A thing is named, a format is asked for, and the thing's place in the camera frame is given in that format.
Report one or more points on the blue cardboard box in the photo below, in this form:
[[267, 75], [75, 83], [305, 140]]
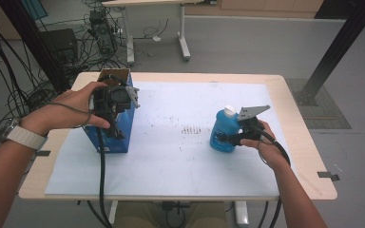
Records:
[[107, 145]]

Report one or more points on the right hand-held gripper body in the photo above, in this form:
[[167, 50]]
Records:
[[250, 112]]

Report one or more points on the wooden cabinet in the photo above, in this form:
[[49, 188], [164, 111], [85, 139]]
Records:
[[266, 6]]

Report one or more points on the black equipment box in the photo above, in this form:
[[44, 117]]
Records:
[[60, 47]]

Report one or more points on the person's left hand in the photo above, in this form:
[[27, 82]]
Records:
[[63, 110]]

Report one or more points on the white table leg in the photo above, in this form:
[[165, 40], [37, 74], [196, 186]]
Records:
[[113, 212], [241, 213]]

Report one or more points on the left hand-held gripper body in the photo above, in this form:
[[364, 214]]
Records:
[[114, 98]]

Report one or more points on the person's right hand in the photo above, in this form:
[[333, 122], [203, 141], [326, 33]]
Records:
[[271, 148]]

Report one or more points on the white desk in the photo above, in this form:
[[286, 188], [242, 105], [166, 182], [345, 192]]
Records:
[[183, 31]]

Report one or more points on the black metal post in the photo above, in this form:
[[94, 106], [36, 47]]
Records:
[[345, 34], [28, 31]]

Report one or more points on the white table mat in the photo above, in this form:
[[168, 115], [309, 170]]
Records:
[[171, 164]]

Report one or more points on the black computer tower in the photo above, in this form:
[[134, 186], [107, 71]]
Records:
[[103, 31]]

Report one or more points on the blue bottle with white cap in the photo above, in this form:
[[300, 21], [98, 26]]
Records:
[[225, 122]]

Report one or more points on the grey tape strip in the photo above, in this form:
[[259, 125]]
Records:
[[43, 153], [328, 175]]

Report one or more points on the teal panel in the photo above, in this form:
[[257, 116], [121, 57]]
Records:
[[33, 8]]

